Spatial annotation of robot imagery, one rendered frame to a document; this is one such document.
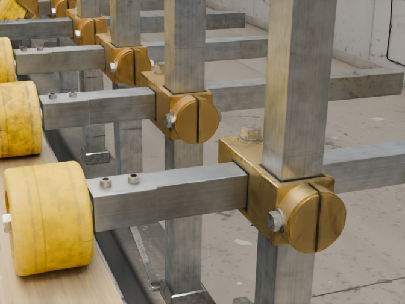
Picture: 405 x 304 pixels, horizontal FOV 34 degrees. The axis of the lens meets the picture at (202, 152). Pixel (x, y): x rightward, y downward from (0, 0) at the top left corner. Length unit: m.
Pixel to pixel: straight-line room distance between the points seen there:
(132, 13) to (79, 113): 0.25
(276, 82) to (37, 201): 0.19
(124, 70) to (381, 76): 0.34
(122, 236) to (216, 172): 0.48
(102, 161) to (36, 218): 0.79
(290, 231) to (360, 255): 1.97
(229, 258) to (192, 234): 1.57
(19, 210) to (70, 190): 0.04
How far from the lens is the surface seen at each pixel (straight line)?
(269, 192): 0.51
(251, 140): 0.58
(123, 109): 0.76
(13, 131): 0.71
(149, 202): 0.51
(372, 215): 2.77
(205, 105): 0.71
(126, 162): 1.01
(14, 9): 1.46
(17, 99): 0.72
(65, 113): 0.74
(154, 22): 1.27
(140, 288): 0.89
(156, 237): 1.00
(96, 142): 1.26
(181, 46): 0.71
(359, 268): 2.38
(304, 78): 0.49
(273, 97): 0.50
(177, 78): 0.72
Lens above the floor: 1.17
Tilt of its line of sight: 21 degrees down
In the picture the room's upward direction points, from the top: 1 degrees clockwise
